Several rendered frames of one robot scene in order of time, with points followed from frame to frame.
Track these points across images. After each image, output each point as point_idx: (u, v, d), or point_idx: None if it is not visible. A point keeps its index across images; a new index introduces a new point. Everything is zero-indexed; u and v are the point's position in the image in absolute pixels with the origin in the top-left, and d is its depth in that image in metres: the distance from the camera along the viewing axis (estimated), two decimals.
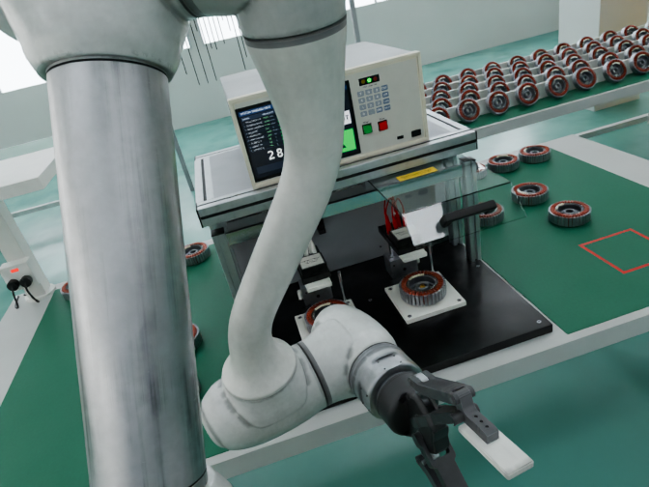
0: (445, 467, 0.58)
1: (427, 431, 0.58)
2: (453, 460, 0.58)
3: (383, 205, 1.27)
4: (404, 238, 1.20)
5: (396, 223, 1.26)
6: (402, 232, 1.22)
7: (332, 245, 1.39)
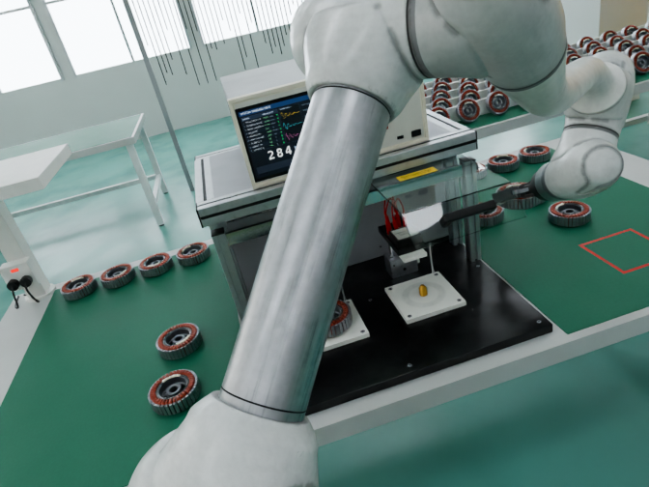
0: (522, 192, 1.21)
1: None
2: (522, 187, 1.21)
3: (383, 205, 1.27)
4: (404, 238, 1.20)
5: (396, 223, 1.26)
6: (402, 232, 1.22)
7: None
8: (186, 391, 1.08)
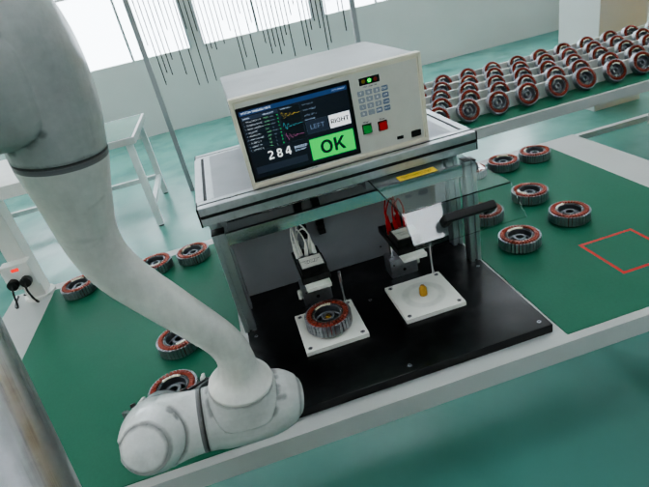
0: None
1: None
2: None
3: (383, 205, 1.27)
4: (404, 238, 1.20)
5: (396, 223, 1.26)
6: (402, 232, 1.22)
7: (332, 245, 1.39)
8: None
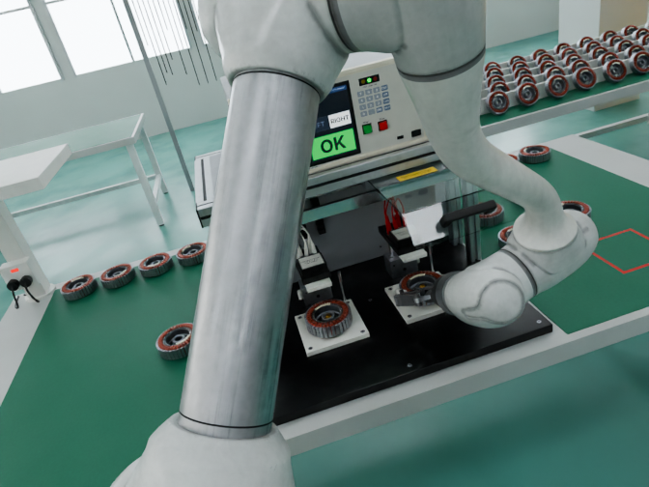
0: (425, 295, 1.10)
1: None
2: (424, 289, 1.10)
3: (383, 205, 1.27)
4: (404, 238, 1.20)
5: (396, 223, 1.26)
6: (402, 232, 1.22)
7: (332, 245, 1.39)
8: None
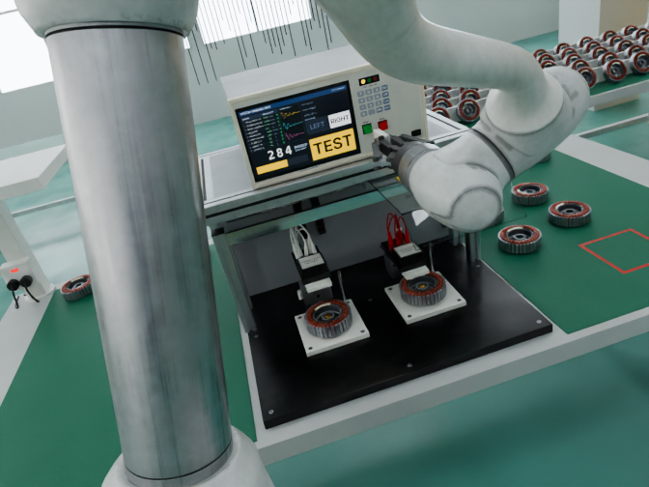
0: None
1: None
2: (395, 147, 0.96)
3: (386, 222, 1.29)
4: (407, 255, 1.22)
5: (399, 240, 1.28)
6: (405, 249, 1.25)
7: (332, 245, 1.39)
8: (439, 286, 1.17)
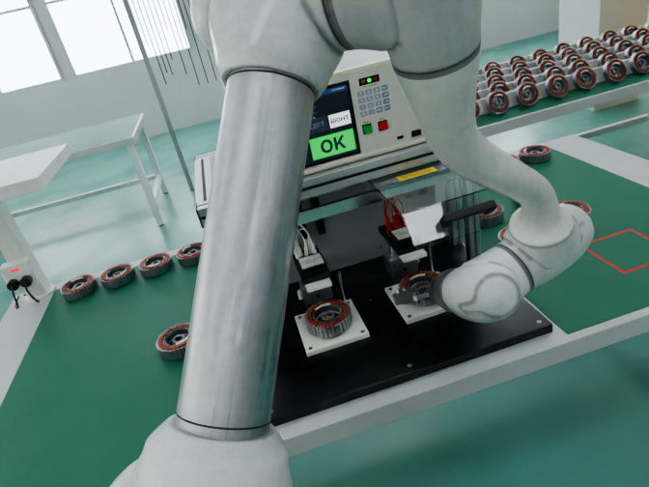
0: (424, 293, 1.10)
1: None
2: (423, 288, 1.10)
3: (383, 205, 1.27)
4: (404, 238, 1.20)
5: (396, 223, 1.26)
6: (402, 232, 1.22)
7: (332, 245, 1.39)
8: None
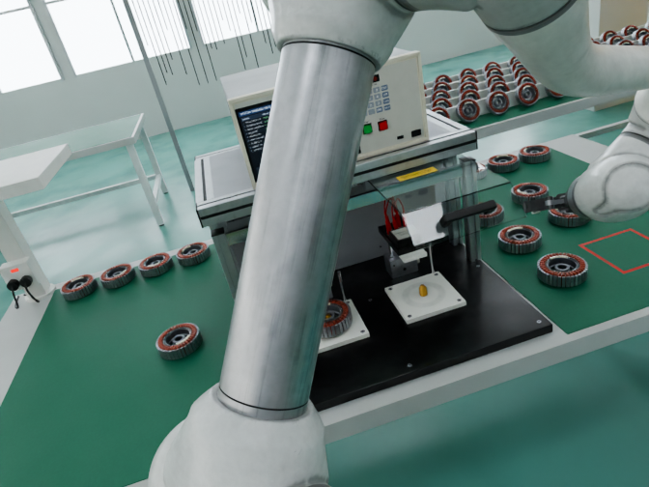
0: (559, 203, 1.04)
1: None
2: (559, 197, 1.04)
3: (383, 205, 1.27)
4: (404, 238, 1.20)
5: (396, 223, 1.26)
6: (402, 232, 1.22)
7: None
8: (579, 271, 1.17)
